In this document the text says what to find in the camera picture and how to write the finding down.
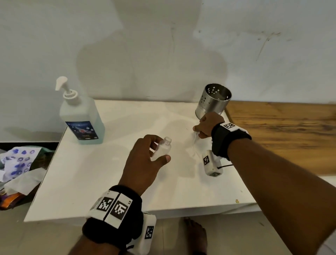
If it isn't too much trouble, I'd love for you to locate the person's right hand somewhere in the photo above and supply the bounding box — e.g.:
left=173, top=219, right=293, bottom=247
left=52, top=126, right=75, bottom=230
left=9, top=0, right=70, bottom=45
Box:
left=193, top=112, right=225, bottom=139

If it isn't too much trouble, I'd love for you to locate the person's left hand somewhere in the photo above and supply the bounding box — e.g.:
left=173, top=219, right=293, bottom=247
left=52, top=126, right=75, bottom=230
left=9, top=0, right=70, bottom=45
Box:
left=118, top=134, right=171, bottom=196

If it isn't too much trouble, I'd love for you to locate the small clear bottle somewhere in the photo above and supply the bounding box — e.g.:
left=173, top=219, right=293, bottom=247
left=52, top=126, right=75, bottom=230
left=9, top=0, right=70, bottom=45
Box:
left=151, top=137, right=173, bottom=161

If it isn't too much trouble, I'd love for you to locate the large white bottle blue label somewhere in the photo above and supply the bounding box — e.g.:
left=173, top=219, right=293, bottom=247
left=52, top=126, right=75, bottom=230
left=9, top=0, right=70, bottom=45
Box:
left=59, top=93, right=105, bottom=145

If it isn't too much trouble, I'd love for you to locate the person's right forearm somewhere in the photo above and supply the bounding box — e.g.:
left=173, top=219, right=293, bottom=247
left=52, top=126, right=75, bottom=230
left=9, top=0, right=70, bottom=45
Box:
left=227, top=138, right=336, bottom=255

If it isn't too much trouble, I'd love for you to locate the person's left forearm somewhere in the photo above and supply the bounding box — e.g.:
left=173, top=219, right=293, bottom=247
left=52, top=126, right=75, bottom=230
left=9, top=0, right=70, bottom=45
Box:
left=69, top=234, right=127, bottom=255

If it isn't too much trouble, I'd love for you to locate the person's right foot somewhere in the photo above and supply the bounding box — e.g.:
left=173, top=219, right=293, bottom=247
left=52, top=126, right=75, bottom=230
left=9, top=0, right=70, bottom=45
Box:
left=183, top=217, right=208, bottom=255

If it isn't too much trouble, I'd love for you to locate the perforated steel utensil holder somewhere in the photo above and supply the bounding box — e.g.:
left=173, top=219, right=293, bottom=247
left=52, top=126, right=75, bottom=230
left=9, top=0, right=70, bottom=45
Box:
left=195, top=83, right=232, bottom=120

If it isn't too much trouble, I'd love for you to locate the black right wristband with markers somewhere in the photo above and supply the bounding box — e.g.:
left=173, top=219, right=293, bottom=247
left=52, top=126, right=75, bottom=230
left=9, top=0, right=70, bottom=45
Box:
left=211, top=122, right=252, bottom=161

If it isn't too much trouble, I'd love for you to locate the black wristband with markers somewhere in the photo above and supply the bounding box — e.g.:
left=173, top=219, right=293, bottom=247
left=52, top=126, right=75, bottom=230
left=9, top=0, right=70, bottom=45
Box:
left=211, top=122, right=252, bottom=161
left=82, top=185, right=144, bottom=249

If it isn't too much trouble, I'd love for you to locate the white marker cube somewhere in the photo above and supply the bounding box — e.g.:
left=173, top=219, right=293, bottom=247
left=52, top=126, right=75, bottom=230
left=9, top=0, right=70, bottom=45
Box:
left=202, top=150, right=224, bottom=177

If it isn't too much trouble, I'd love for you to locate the black left wristband with markers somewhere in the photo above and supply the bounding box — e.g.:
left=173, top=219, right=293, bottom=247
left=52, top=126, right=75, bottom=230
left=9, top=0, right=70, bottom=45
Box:
left=82, top=185, right=144, bottom=249

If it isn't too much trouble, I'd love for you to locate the wooden board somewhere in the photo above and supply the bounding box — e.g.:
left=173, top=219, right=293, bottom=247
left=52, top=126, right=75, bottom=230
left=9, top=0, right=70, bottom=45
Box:
left=225, top=101, right=336, bottom=176

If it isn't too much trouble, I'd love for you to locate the teal waste bin with trash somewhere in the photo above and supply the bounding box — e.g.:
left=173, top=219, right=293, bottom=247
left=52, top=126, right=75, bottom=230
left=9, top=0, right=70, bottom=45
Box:
left=0, top=145, right=58, bottom=211

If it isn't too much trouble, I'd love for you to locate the white tissue paper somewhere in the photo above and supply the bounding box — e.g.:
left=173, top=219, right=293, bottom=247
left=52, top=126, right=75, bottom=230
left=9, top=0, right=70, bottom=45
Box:
left=4, top=167, right=47, bottom=196

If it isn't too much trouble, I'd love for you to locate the white paper with blue prints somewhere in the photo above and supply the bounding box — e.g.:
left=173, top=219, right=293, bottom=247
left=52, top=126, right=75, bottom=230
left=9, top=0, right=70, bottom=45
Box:
left=0, top=147, right=42, bottom=183

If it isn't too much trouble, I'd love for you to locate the orange wrapper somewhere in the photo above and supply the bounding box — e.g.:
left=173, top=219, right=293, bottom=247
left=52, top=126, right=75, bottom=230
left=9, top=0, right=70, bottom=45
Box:
left=0, top=192, right=25, bottom=210

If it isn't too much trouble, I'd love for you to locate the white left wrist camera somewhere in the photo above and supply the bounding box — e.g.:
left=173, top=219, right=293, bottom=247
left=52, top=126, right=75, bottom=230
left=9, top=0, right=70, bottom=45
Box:
left=126, top=212, right=157, bottom=255

